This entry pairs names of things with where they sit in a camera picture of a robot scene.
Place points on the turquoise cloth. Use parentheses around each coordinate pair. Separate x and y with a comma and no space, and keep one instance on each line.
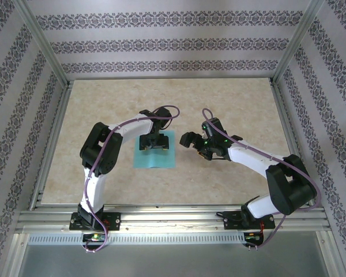
(150,160)

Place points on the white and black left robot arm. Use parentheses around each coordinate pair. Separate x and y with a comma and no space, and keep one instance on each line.
(92,190)

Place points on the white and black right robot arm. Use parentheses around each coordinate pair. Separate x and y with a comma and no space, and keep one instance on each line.
(248,157)

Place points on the small circuit board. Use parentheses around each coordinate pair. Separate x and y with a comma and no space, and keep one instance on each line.
(95,237)
(252,237)

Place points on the grey metal shelf panel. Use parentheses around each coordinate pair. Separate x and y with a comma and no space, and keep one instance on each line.
(173,259)

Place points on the long aluminium frame rail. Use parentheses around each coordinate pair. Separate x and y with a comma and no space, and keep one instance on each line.
(173,219)

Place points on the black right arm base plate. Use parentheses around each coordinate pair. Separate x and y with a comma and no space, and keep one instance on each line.
(233,220)

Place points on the aluminium side rail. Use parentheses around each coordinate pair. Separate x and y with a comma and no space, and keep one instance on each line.
(57,121)
(285,121)

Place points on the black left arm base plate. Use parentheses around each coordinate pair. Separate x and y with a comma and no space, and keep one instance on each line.
(114,220)

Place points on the aluminium frame post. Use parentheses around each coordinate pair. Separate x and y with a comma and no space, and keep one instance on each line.
(40,40)
(298,40)

